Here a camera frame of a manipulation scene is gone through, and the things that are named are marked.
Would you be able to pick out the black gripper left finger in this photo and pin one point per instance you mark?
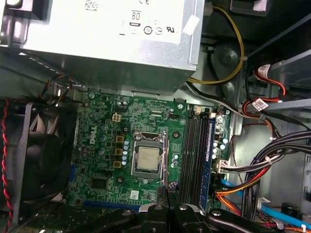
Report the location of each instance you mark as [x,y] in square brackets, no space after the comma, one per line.
[155,221]

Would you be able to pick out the long blue expansion slot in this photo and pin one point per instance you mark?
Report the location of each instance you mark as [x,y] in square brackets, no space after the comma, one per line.
[111,205]

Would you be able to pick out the silver CPU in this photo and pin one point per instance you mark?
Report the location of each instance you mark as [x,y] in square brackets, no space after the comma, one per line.
[147,159]

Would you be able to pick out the blue RAM stick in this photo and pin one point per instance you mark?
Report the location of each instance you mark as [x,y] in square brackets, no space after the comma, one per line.
[207,165]

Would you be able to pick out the metal CPU socket cover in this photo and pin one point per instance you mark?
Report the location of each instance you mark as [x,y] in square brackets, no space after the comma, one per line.
[133,161]

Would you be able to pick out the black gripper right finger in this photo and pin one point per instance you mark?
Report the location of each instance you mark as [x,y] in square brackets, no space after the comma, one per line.
[184,221]

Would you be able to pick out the black case fan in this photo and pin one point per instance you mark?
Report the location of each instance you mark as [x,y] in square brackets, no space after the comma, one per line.
[48,157]

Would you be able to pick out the silver power supply unit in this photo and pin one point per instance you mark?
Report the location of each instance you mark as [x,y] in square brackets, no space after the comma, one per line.
[109,60]

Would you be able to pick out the black PC case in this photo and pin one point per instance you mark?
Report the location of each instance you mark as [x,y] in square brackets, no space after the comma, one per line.
[226,55]

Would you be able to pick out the black RAM stick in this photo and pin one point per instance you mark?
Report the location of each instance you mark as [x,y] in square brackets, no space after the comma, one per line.
[166,157]

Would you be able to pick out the silver drive cage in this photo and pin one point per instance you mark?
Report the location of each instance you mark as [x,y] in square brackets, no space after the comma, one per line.
[296,65]

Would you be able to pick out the green motherboard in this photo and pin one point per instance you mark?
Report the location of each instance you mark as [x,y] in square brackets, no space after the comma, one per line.
[145,114]

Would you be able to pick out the short blue expansion slot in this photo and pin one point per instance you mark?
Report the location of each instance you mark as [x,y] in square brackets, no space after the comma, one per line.
[72,173]

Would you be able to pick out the metal locking lever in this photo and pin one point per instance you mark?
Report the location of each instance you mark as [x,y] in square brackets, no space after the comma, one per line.
[160,167]

